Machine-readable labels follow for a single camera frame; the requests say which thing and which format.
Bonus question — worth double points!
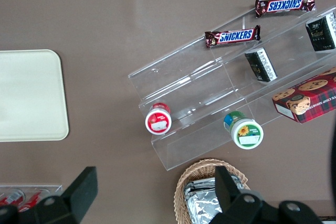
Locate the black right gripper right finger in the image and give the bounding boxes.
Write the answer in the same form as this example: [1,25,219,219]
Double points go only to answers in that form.
[212,166,266,224]

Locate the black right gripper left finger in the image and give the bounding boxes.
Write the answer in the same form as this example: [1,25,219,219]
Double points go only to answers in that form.
[33,166,98,224]

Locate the light wicker basket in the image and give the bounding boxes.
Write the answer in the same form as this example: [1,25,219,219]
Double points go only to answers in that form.
[173,158,251,224]

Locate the beige plastic tray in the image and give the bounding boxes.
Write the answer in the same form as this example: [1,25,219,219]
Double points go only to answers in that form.
[0,49,70,143]

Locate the clear acrylic bottle rack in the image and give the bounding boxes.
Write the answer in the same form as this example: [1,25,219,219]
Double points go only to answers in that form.
[0,184,64,210]

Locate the foil wrapped pack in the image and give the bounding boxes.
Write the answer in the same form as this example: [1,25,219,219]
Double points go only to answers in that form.
[183,176,246,201]
[185,196,224,224]

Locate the red cola bottle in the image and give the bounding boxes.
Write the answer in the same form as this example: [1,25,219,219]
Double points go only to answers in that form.
[18,189,50,212]
[0,191,26,207]

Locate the green lid snack cup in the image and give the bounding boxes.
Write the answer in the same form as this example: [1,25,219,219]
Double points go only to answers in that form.
[223,111,264,151]

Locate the red lid snack cup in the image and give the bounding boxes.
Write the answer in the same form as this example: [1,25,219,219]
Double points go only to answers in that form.
[144,102,173,136]

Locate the clear acrylic stepped shelf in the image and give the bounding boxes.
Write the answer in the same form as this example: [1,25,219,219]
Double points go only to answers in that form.
[128,0,336,172]

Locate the red tartan cookie box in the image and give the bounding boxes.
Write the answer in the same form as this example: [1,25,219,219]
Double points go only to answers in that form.
[271,67,336,124]

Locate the black tissue pack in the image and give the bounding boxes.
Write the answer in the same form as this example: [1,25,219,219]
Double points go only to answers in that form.
[244,47,279,85]
[305,12,336,52]

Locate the Snickers chocolate bar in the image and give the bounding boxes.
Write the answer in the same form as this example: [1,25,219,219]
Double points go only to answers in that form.
[255,0,317,19]
[204,25,262,49]

